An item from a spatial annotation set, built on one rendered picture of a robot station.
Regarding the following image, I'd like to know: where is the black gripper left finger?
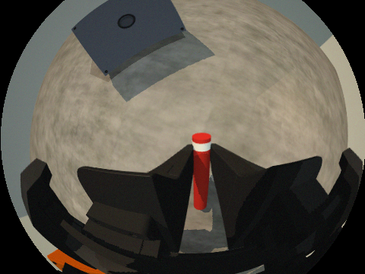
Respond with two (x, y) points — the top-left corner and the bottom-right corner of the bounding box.
(77, 144), (194, 253)

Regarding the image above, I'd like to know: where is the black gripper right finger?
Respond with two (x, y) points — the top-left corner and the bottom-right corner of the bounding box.
(210, 144), (322, 250)

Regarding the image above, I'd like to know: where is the red peg with white band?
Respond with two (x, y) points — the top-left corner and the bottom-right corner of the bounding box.
(192, 133), (211, 210)

